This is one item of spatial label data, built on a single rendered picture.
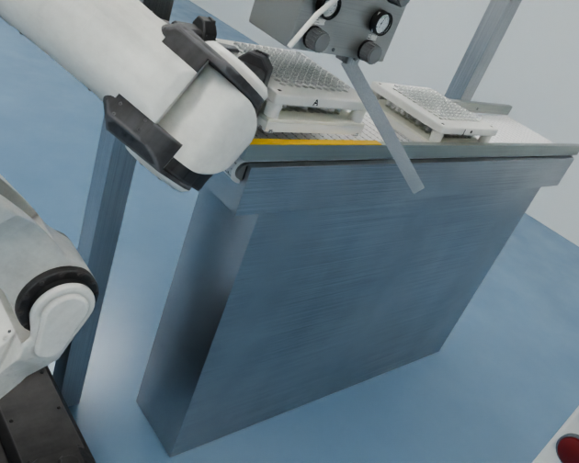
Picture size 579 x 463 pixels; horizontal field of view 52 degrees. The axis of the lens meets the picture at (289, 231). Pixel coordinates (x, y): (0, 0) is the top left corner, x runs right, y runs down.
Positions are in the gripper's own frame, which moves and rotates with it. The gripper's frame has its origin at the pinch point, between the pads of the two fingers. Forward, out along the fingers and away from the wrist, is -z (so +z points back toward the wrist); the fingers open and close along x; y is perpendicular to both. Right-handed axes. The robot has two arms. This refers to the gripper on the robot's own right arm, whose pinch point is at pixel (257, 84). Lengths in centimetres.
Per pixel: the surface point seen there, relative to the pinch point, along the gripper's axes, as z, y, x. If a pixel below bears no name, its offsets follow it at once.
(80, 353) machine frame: -1, -24, 81
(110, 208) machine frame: -1.5, -23.3, 38.0
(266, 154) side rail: 4.7, 6.7, 9.3
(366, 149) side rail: -16.8, 20.0, 8.8
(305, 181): -5.4, 12.9, 15.4
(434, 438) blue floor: -57, 72, 102
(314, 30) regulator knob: 9.3, 8.8, -13.7
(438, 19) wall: -362, 1, 22
